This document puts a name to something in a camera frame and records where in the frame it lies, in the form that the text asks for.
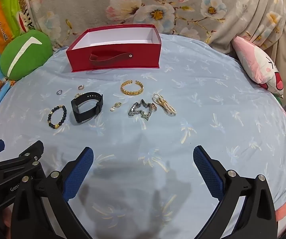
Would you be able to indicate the plain gold hoop earring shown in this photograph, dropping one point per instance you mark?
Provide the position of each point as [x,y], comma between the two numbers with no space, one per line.
[80,87]

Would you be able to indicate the black smartwatch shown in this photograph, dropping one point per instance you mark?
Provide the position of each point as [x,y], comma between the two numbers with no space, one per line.
[93,96]

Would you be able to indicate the green round pillow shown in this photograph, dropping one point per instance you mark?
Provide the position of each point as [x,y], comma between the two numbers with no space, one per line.
[25,54]

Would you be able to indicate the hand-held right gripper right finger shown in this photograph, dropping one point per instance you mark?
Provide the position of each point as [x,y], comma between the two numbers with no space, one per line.
[207,173]

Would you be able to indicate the silver link watch band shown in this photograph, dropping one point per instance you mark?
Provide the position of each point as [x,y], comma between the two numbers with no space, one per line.
[133,109]

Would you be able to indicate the gold hoop earring with pearls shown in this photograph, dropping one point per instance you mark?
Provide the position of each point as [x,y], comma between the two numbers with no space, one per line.
[78,95]

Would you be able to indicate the red box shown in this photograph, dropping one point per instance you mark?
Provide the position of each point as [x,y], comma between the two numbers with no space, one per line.
[138,59]

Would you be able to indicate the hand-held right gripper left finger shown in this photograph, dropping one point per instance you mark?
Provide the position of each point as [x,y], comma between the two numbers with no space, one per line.
[79,173]

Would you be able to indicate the gold earring white drop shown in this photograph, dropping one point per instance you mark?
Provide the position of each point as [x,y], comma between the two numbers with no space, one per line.
[112,108]

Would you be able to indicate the light blue printed bedsheet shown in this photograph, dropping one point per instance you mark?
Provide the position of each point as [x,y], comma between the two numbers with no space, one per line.
[207,119]

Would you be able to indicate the colourful cartoon cloth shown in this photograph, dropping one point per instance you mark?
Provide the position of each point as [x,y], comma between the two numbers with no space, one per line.
[0,20]

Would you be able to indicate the grey floral blanket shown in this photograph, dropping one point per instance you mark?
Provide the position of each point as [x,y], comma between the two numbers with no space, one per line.
[182,17]

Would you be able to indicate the pink plush pillow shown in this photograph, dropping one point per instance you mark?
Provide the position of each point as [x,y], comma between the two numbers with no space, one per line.
[255,62]

